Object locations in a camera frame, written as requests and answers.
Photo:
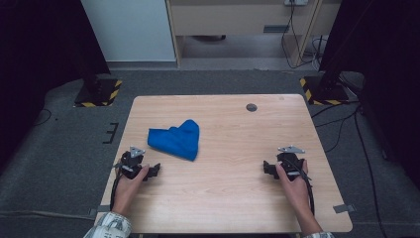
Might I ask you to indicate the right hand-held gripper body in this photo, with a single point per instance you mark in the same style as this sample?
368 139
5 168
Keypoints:
290 165

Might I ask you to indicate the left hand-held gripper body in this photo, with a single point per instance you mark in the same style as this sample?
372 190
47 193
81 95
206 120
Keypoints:
130 162

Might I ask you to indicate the black stand striped base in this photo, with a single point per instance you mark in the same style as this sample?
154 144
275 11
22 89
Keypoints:
99 94
325 92

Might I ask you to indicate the white power strip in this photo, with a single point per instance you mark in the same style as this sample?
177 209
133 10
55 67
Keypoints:
296 2

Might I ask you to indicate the white cabinet panel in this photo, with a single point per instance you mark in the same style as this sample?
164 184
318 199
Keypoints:
132 29

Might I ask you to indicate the blue cloth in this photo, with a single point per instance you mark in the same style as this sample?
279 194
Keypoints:
181 140

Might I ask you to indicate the light wooden desk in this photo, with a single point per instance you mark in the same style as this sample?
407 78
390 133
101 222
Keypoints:
231 16

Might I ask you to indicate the person's left hand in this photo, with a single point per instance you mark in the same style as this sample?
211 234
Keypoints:
127 191

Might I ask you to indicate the black curtain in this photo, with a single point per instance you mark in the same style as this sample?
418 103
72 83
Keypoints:
33 49
396 66

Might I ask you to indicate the person's right hand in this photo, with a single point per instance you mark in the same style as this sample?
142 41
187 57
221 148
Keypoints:
295 193

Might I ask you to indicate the grey tape piece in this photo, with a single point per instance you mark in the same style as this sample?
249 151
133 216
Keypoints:
344 208
100 209

